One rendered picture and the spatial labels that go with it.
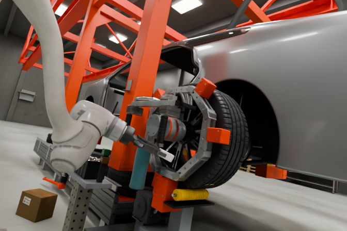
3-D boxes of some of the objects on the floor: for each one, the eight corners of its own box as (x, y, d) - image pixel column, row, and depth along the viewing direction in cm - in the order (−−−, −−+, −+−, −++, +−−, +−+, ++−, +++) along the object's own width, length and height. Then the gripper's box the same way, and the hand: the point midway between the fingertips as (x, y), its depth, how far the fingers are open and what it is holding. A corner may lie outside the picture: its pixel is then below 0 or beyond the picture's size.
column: (79, 246, 140) (94, 180, 148) (63, 249, 134) (80, 180, 141) (74, 238, 148) (89, 177, 155) (59, 241, 141) (75, 176, 149)
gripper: (127, 127, 80) (180, 155, 85) (127, 122, 93) (173, 147, 97) (117, 144, 79) (171, 171, 84) (119, 137, 92) (165, 162, 97)
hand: (165, 155), depth 90 cm, fingers closed
